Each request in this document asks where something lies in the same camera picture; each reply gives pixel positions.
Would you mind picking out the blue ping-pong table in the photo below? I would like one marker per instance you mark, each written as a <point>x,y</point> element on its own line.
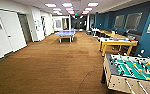
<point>65,33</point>

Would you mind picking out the white table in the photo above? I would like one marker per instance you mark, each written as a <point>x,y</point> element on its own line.
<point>98,31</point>

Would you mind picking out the yellow wooden game table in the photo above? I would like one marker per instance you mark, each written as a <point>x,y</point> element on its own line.
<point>117,43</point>

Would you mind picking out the rectangular ceiling light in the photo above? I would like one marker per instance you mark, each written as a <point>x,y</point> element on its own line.
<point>67,5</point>
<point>50,5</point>
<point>92,4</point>

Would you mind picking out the dark interior window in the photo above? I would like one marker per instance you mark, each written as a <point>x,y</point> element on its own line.
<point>133,21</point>
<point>119,21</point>

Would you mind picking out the green foosball table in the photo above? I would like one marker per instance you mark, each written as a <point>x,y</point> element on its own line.
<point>132,71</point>

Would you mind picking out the white double door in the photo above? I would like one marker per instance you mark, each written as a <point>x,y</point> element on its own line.
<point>12,30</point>

